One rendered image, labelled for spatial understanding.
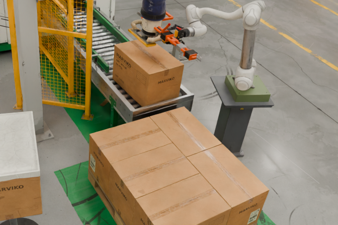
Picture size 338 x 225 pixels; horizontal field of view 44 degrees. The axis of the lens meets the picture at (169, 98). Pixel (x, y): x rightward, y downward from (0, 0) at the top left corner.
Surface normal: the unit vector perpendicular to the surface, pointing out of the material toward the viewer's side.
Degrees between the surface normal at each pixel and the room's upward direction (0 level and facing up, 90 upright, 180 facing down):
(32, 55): 91
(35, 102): 90
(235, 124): 90
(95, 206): 0
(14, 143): 0
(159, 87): 90
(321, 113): 0
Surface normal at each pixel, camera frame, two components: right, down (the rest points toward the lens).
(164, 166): 0.13, -0.81
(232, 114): 0.19, 0.58
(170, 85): 0.60, 0.52
